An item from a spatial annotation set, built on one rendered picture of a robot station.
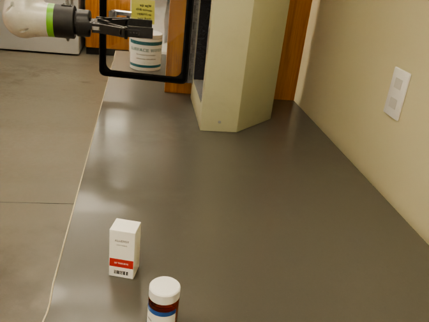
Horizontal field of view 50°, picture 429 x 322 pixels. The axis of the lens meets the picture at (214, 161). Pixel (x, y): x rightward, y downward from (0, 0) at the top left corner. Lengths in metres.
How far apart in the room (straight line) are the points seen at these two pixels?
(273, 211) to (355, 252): 0.19
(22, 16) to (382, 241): 1.06
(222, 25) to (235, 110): 0.24
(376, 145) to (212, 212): 0.52
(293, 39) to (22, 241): 1.64
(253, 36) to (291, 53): 0.44
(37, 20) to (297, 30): 0.87
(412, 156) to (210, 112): 0.56
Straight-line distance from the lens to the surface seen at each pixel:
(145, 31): 1.36
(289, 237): 0.92
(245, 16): 1.30
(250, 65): 1.35
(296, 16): 1.73
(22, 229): 2.64
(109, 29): 1.35
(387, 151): 1.23
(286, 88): 1.78
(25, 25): 1.41
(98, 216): 0.92
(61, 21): 1.40
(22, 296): 2.22
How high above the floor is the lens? 1.43
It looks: 24 degrees down
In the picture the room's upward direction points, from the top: 7 degrees clockwise
